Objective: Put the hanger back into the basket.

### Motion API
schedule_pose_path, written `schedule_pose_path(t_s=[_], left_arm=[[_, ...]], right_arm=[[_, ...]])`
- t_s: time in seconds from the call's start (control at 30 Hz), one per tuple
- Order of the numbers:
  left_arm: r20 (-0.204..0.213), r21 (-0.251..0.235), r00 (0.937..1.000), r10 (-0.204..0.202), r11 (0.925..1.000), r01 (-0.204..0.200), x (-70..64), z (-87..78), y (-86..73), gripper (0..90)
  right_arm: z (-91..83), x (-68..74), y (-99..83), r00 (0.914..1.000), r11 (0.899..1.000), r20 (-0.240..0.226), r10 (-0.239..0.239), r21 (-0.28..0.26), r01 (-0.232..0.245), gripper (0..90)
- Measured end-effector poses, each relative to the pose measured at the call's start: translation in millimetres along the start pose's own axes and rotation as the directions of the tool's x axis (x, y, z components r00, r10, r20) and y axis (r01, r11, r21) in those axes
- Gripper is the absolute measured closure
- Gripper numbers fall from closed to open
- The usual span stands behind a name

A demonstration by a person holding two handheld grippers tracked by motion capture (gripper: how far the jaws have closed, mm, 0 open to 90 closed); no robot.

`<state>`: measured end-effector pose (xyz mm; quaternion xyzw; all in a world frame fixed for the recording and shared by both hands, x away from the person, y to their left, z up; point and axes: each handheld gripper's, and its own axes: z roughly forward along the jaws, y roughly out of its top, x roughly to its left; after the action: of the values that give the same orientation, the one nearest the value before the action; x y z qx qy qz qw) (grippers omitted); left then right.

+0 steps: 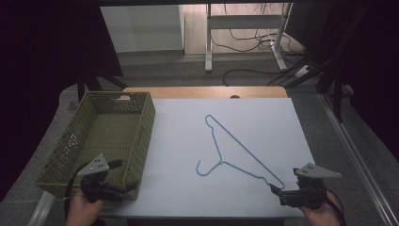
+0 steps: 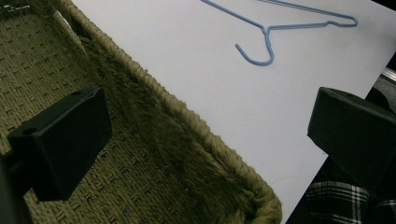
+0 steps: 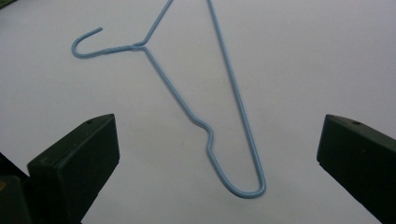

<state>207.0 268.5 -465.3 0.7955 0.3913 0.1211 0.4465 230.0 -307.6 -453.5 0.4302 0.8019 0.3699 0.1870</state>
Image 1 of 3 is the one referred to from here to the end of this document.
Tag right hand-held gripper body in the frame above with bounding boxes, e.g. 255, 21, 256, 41
279, 162, 343, 211

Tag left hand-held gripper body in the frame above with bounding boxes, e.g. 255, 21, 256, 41
76, 153, 127, 203

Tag blue wire clothes hanger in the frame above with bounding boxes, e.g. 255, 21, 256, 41
196, 114, 286, 191

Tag person's right hand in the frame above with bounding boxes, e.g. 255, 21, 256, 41
297, 190, 343, 226

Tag person's left hand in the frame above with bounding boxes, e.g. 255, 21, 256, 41
65, 187, 105, 226

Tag olive green plastic basket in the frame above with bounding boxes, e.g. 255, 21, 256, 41
35, 90, 156, 202

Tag white table cover sheet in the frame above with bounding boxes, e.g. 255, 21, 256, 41
99, 97, 315, 218

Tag black metal stand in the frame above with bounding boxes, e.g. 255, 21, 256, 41
315, 3, 373, 124
76, 67, 129, 103

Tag white power strip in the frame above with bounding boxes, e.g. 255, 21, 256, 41
294, 64, 312, 79

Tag white cabinet panel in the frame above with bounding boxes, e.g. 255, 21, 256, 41
100, 4, 184, 54

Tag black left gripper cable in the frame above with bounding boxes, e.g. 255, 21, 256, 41
63, 161, 92, 221

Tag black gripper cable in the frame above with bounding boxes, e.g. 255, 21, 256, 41
63, 161, 92, 221
325, 187, 347, 226

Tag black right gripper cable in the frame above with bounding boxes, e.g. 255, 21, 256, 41
325, 187, 347, 226

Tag aluminium rail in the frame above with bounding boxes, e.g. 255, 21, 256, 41
27, 190, 58, 226
317, 93, 399, 226

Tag black floor cable loop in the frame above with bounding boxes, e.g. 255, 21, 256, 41
222, 68, 285, 87

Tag tangled black cables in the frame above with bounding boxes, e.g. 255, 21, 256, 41
210, 3, 285, 54

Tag white metal desk frame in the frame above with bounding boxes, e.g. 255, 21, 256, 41
204, 3, 294, 73

